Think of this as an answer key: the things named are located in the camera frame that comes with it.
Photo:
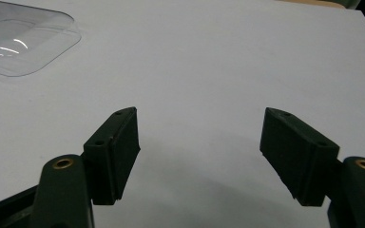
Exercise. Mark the clear plastic tray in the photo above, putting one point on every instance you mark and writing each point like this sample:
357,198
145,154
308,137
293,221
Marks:
25,39

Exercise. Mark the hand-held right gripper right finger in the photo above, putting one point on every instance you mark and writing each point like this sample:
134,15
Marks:
301,158

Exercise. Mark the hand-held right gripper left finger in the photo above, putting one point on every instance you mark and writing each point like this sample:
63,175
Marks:
107,158

